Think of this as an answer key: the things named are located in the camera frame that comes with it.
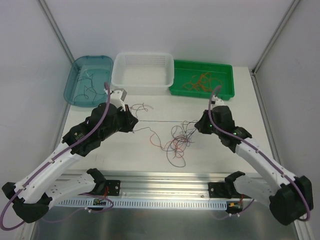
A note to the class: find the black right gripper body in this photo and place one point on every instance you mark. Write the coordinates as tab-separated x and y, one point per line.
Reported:
203	122

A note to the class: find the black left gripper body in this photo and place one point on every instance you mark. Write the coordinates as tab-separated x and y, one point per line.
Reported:
127	119

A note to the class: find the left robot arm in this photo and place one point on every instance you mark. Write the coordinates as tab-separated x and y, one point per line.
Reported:
32	197

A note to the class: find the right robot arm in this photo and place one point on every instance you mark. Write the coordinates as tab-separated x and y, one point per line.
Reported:
288	197

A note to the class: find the green plastic tray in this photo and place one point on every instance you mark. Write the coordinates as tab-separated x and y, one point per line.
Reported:
198	79

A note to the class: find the translucent blue plastic bin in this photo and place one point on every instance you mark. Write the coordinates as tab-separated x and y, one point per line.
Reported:
85	84

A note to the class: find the white perforated plastic basket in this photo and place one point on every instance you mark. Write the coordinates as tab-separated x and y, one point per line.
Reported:
143	73

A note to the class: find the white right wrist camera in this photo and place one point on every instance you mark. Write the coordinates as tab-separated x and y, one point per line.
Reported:
216	101

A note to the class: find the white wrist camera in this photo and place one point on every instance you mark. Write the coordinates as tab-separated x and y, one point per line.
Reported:
216	101
117	98

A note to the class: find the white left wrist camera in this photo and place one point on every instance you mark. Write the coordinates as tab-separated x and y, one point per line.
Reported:
117	98

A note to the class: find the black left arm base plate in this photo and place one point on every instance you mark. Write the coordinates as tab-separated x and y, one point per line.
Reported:
111	188

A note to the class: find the aluminium mounting rail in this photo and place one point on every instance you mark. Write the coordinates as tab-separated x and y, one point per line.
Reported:
164	185

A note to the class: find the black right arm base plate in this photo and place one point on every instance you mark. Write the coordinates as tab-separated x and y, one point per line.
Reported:
217	190

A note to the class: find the slotted white cable duct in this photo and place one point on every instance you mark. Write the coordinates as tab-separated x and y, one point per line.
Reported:
130	203

